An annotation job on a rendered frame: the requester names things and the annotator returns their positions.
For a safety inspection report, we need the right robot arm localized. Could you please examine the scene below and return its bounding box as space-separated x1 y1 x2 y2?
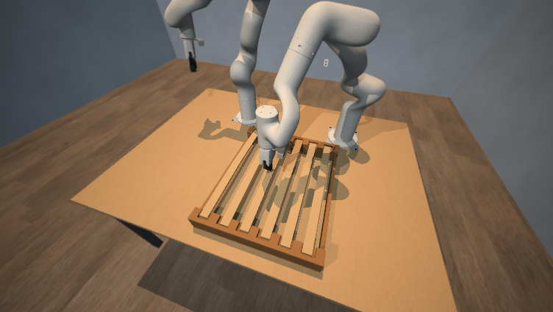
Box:
165 0 270 124

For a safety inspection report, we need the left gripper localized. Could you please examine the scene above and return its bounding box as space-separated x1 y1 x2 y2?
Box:
260 147 276 171

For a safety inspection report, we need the light wooden bed slat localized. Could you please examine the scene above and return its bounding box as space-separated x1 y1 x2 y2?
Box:
302 146 331 256
260 139 303 240
220 151 260 227
280 143 316 249
240 151 279 233
199 130 257 219

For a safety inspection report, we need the brown wooden bed frame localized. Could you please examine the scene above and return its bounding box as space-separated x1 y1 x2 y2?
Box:
188 127 340 272

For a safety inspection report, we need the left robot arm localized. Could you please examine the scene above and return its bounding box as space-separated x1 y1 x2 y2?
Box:
255 1 386 159

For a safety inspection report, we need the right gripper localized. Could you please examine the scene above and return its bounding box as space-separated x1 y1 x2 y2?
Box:
181 38 197 72

